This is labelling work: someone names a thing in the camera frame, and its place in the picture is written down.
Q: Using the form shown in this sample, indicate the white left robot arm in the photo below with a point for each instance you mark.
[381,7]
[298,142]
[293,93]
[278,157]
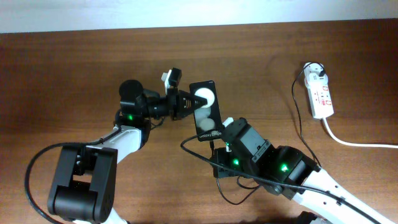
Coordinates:
[85,178]

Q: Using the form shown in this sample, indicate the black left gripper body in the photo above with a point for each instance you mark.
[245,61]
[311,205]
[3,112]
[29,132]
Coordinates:
[160,105]

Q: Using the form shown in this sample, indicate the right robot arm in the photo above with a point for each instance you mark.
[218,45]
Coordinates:
[287,171]

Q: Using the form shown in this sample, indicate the black smartphone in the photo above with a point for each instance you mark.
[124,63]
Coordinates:
[208,121]

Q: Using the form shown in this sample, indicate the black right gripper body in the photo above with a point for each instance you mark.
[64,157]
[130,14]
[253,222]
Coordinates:
[234,159]

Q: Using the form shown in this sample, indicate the white charger plug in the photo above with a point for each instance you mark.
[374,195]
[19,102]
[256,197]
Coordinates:
[315,75]

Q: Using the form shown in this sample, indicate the white power strip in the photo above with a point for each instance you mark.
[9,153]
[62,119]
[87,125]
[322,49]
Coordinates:
[320,102]

